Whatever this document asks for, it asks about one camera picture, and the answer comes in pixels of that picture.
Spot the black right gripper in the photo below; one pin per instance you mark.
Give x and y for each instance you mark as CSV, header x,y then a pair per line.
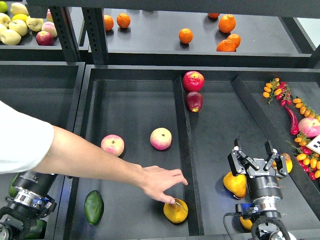
x,y
262,184

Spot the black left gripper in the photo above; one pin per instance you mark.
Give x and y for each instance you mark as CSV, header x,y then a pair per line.
x,y
35,182

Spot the dark green avocado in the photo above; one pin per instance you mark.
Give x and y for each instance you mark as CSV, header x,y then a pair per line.
x,y
93,207

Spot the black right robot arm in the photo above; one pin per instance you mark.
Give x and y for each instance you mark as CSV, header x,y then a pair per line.
x,y
267,222

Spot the person's bare forearm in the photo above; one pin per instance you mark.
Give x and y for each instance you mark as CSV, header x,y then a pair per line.
x,y
71,155

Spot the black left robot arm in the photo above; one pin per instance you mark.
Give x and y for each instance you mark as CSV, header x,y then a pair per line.
x,y
30,204

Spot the avocado lying left tray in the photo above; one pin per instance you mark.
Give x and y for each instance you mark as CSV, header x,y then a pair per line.
x,y
12,190

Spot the yellow pear beside divider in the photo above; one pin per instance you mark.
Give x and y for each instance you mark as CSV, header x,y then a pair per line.
x,y
235,184

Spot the avocado bottom left corner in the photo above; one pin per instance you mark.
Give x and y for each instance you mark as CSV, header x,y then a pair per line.
x,y
38,231

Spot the person's bare right hand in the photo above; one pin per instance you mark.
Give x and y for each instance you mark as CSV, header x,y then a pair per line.
x,y
157,180

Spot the white shirt sleeve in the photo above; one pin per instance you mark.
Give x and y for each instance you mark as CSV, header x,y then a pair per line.
x,y
24,140

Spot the red chili pepper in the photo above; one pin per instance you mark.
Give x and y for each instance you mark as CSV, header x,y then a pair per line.
x,y
294,129

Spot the lower cherry tomato bunch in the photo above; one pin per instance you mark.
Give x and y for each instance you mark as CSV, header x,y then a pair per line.
x,y
308,159

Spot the cherry tomato bunch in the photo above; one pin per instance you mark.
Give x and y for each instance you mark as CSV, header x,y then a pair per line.
x,y
278,90
308,159

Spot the white label card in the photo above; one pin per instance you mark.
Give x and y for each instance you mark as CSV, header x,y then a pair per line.
x,y
314,144

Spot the pink apple right tray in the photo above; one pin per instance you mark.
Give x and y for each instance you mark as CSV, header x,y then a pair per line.
x,y
309,126

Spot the orange cherry tomato sprig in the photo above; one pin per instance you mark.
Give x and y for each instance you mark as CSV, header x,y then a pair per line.
x,y
305,109

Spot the upper cherry tomato bunch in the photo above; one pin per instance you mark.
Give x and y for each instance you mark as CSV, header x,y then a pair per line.
x,y
278,90

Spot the black middle tray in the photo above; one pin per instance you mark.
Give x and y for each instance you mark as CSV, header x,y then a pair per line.
x,y
132,102

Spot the black tray divider centre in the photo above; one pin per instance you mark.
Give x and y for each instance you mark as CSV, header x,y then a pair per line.
x,y
188,166

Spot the black left tray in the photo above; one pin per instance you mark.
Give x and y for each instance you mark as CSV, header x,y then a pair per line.
x,y
49,91

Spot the pink apple centre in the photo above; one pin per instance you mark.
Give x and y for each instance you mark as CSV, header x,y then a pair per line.
x,y
161,138

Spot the bright red apple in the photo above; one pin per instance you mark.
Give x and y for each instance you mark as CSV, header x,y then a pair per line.
x,y
193,81

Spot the orange at shelf edge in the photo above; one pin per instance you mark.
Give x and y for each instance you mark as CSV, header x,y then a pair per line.
x,y
226,45

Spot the small orange right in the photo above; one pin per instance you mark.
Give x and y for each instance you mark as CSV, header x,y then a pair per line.
x,y
235,38

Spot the black upper left shelf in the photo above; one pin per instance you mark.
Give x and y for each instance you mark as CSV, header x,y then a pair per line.
x,y
29,50

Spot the large orange upper right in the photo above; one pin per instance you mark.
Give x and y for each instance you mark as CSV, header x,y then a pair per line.
x,y
227,23

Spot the orange upper shelf centre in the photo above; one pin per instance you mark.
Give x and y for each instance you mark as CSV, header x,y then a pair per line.
x,y
185,35

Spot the red apple upper left shelf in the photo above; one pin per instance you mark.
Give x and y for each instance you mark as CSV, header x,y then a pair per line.
x,y
44,38

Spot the pale yellow apple front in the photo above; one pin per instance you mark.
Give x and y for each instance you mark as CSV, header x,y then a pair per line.
x,y
10,37

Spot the orange under top shelf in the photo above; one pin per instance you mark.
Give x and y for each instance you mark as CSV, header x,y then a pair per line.
x,y
213,15

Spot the pale pink peach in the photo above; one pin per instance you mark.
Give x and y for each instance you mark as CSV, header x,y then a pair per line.
x,y
50,28

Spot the pale apple left edge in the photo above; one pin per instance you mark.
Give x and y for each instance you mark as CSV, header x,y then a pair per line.
x,y
2,28

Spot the pale yellow apple middle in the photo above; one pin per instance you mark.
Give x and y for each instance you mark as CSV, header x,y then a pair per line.
x,y
18,26

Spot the black upper shelf tray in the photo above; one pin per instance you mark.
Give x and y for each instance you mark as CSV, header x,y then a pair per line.
x,y
152,38

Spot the black perforated post left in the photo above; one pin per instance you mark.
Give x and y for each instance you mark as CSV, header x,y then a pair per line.
x,y
65,33

